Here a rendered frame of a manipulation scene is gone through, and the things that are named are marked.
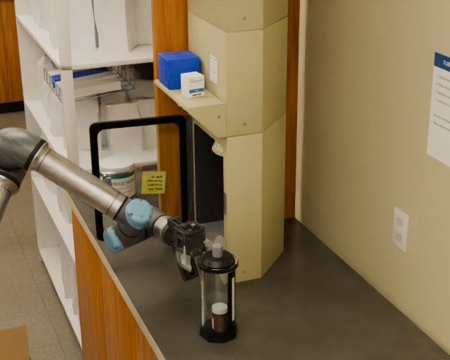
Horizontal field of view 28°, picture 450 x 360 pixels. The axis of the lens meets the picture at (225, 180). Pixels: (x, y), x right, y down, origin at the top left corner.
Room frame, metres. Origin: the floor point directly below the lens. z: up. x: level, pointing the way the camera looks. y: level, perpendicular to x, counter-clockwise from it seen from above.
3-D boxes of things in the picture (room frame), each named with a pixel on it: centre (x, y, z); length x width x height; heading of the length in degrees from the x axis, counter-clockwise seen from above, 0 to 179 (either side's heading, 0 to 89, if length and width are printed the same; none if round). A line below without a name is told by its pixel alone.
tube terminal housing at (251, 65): (2.59, -0.07, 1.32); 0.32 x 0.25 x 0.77; 21
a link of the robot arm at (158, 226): (2.32, 0.16, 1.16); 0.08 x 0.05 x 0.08; 126
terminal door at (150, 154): (2.64, 0.27, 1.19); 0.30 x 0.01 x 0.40; 106
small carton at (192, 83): (2.49, 0.09, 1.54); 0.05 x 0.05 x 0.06; 29
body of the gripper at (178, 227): (2.25, 0.11, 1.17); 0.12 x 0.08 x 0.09; 36
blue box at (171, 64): (2.60, 0.13, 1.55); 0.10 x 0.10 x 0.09; 21
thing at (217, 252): (2.12, 0.02, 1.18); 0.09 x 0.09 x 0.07
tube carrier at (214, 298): (2.12, 0.02, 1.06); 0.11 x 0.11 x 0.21
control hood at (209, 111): (2.53, 0.11, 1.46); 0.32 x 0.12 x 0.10; 21
